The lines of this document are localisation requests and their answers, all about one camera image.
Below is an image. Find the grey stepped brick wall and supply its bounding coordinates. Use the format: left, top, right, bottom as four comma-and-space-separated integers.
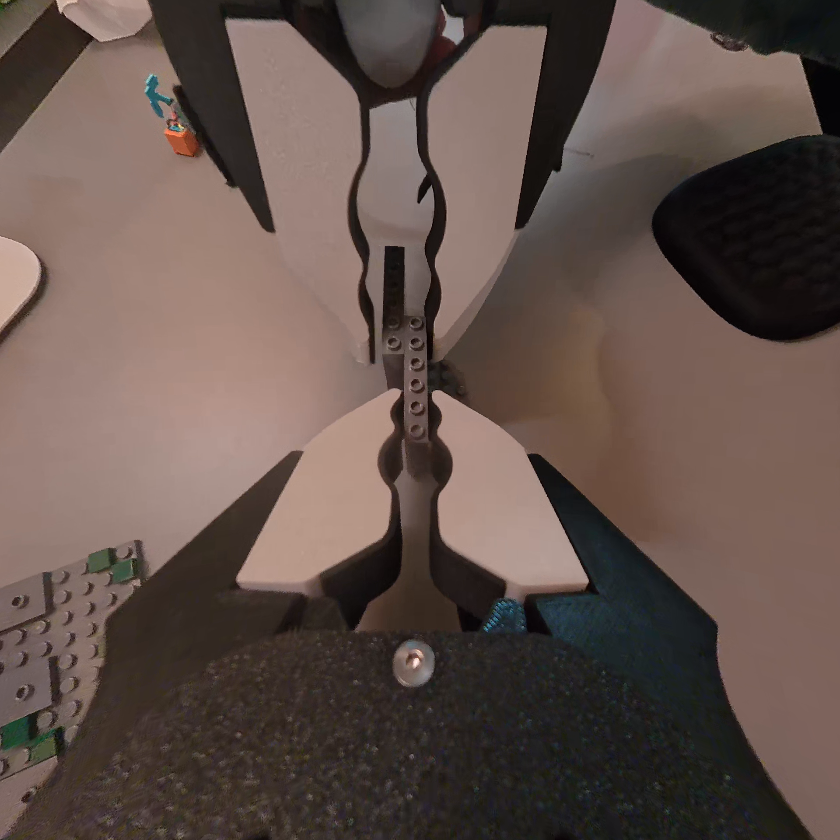
381, 246, 439, 476

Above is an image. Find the grey brick baseplate build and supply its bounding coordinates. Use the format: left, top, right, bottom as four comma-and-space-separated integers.
0, 539, 148, 815

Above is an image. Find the orange and teal brick figure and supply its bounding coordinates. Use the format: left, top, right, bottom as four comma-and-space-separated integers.
144, 73, 202, 158

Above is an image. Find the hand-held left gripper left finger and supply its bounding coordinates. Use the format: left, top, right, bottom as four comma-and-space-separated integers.
235, 387, 404, 630

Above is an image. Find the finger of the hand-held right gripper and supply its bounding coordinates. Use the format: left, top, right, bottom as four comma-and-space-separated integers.
419, 26, 549, 360
226, 16, 383, 364

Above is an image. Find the person's green sweatshirt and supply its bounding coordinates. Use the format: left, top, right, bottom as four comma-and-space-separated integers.
642, 0, 840, 61

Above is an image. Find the white paper bag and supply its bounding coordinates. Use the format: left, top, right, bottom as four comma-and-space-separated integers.
56, 0, 153, 42

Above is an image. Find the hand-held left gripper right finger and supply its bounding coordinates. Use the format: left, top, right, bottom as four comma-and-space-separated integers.
428, 390, 591, 631

